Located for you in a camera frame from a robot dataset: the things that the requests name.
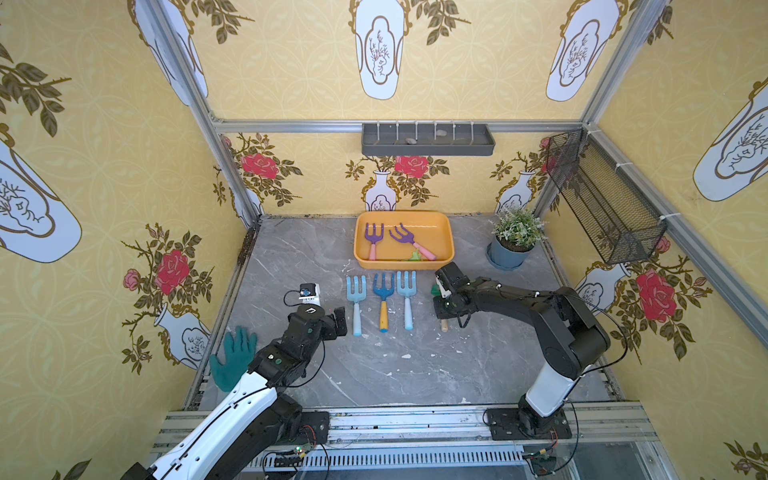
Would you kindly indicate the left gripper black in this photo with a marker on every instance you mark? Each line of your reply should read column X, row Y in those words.
column 335, row 322

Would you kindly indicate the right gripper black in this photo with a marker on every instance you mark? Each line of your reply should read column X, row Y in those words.
column 444, row 287

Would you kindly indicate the green rake wooden handle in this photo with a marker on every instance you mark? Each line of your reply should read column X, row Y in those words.
column 436, row 292

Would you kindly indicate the light blue hand rake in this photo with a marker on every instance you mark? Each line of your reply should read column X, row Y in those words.
column 356, row 290

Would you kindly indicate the dark blue rake yellow handle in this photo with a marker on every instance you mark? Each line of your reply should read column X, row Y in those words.
column 384, row 288

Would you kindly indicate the purple rake pink handle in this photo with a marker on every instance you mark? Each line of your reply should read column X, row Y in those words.
column 402, row 235
column 373, row 233

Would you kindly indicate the orange plastic storage tray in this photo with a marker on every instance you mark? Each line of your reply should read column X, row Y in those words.
column 431, row 229

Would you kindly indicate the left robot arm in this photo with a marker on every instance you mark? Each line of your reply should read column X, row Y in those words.
column 257, row 413

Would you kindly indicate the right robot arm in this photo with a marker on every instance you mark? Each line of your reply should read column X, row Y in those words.
column 570, row 337

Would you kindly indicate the green rubber glove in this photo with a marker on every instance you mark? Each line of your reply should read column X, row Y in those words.
column 239, row 348

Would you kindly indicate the potted green plant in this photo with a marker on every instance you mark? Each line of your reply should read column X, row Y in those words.
column 515, row 234

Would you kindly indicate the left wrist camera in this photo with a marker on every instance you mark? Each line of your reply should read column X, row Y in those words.
column 309, row 293

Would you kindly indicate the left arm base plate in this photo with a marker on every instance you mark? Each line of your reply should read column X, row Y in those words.
column 311, row 427

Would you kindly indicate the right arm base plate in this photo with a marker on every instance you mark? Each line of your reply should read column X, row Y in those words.
column 515, row 423

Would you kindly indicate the grey wall shelf tray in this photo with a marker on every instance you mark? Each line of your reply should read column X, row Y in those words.
column 427, row 139

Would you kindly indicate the black wire mesh basket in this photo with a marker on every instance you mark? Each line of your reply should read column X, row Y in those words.
column 618, row 218

